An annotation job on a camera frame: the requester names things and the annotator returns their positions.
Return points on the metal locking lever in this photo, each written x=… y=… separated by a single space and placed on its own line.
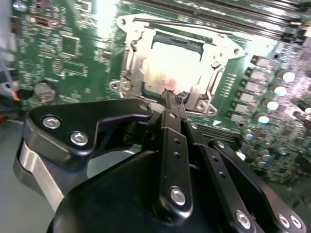
x=158 y=22

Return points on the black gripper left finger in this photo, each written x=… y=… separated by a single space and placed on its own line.
x=172 y=157

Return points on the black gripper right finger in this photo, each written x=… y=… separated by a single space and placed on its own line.
x=206 y=155

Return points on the metal socket cover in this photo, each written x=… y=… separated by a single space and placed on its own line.
x=139 y=60

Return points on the silver CPU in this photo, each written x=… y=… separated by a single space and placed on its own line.
x=175 y=65

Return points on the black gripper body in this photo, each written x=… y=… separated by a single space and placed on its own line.
x=109 y=201

